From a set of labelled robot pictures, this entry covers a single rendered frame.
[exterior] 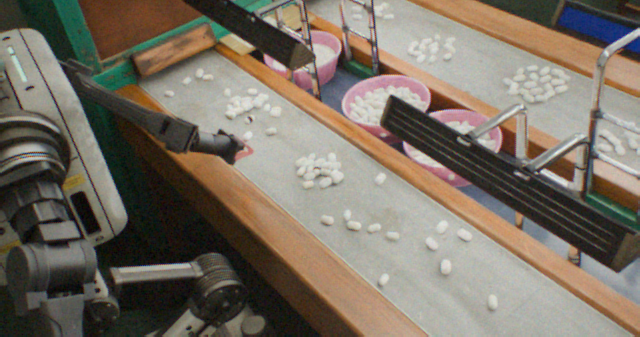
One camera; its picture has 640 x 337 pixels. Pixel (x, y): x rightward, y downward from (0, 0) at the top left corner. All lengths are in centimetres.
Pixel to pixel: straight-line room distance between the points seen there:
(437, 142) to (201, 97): 113
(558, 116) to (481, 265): 61
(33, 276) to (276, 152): 118
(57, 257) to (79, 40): 147
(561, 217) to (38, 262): 88
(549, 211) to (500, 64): 109
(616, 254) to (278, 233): 85
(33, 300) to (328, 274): 81
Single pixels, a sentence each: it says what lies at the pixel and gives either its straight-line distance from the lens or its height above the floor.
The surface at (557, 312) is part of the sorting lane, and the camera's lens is 174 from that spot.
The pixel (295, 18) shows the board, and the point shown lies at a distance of 281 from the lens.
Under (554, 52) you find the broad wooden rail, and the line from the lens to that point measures 249.
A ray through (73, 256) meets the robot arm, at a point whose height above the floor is 132.
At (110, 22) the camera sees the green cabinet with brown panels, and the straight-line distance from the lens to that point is 260.
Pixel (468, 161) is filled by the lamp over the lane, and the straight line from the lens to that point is 156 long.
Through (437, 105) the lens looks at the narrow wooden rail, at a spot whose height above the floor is 71.
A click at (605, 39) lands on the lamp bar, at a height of 106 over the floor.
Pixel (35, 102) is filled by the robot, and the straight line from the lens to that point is 132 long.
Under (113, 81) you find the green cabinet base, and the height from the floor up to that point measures 79.
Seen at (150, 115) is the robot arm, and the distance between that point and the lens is 197.
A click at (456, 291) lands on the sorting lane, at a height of 74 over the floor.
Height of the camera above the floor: 208
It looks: 38 degrees down
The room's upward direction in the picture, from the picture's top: 11 degrees counter-clockwise
